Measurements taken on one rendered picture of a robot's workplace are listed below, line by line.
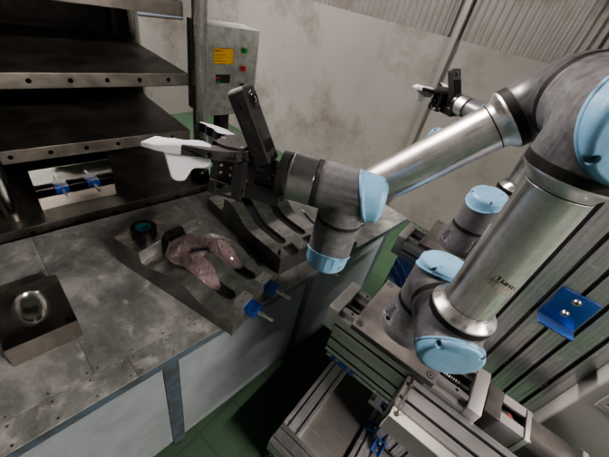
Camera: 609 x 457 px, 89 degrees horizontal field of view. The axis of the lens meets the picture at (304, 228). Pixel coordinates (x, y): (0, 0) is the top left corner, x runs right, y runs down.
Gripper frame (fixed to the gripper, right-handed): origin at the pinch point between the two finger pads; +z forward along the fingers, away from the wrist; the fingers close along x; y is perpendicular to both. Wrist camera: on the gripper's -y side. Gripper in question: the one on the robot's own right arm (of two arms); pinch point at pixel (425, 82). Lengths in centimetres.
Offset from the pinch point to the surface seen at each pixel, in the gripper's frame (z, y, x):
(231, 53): 60, 0, -68
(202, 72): 41, 3, -86
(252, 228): -13, 46, -84
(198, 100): 41, 14, -90
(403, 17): 139, -6, 100
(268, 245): -25, 46, -82
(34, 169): 28, 29, -153
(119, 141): 37, 27, -124
